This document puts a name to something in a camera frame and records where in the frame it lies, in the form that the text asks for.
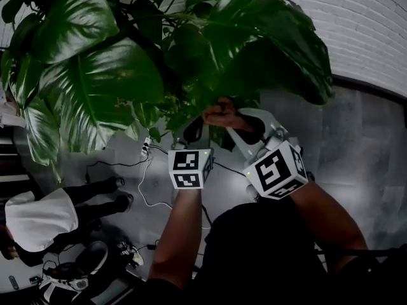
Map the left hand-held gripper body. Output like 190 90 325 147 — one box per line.
167 137 213 190

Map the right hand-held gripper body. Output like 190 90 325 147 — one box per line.
243 124 309 200

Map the brown object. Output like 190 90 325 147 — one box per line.
202 96 255 133

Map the green leafy potted plant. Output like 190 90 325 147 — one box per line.
0 0 335 184

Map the person's right forearm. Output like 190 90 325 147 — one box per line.
289 179 369 275

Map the person's left forearm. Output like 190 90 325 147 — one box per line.
148 187 204 290

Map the person's right white shoe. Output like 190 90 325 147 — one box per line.
245 184 262 203

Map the white power strip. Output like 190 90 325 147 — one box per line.
141 137 153 158

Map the person's black clothing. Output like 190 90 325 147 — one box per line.
144 200 407 305

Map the black baseboard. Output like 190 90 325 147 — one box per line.
330 74 407 103

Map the long white floor cable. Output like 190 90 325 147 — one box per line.
137 156 175 209

